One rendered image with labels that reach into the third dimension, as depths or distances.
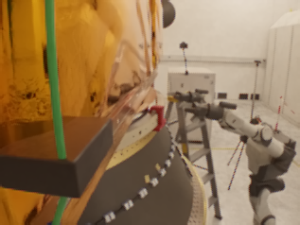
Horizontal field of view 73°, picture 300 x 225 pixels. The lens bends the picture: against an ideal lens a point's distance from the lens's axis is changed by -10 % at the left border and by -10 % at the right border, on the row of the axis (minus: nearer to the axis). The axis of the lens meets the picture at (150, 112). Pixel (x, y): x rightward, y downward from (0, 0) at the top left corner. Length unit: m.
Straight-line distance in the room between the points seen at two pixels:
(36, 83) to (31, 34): 0.04
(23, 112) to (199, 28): 8.31
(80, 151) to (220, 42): 8.45
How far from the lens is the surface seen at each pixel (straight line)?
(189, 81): 4.42
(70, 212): 0.33
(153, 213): 0.88
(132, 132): 0.76
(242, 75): 8.87
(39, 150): 0.18
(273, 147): 1.46
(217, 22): 8.58
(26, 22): 0.20
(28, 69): 0.19
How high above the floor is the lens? 1.99
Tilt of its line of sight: 16 degrees down
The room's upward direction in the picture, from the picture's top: straight up
